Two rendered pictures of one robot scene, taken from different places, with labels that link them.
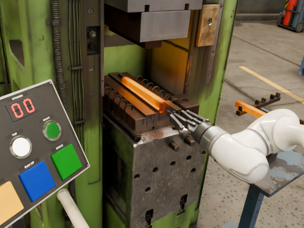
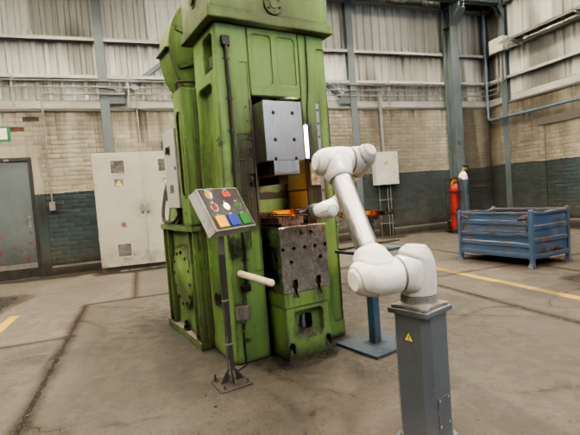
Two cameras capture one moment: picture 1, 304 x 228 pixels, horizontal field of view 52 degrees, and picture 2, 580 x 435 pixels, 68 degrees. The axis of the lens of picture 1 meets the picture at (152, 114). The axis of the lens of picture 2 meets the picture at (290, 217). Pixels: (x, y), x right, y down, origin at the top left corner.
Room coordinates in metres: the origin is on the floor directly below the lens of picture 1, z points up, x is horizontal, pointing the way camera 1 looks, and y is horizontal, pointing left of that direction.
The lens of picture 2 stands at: (-1.84, -0.28, 1.13)
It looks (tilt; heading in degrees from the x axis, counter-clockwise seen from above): 3 degrees down; 5
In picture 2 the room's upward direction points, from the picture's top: 4 degrees counter-clockwise
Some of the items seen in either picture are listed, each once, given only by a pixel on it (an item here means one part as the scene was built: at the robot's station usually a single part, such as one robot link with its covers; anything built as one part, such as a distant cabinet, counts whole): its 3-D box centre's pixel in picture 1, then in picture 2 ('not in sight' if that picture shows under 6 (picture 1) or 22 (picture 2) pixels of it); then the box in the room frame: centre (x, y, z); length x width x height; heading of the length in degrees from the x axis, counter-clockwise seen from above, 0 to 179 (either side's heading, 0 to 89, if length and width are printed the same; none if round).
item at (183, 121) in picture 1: (183, 122); not in sight; (0.96, -0.11, 1.02); 0.11 x 0.01 x 0.04; 40
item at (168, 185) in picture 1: (136, 144); (285, 254); (1.28, 0.06, 0.69); 0.56 x 0.38 x 0.45; 36
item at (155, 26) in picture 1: (134, 13); (272, 169); (1.24, 0.10, 1.32); 0.42 x 0.20 x 0.10; 36
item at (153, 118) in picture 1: (130, 98); (276, 219); (1.24, 0.10, 0.96); 0.42 x 0.20 x 0.09; 36
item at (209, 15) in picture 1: (207, 25); (315, 173); (1.36, -0.20, 1.27); 0.09 x 0.02 x 0.17; 126
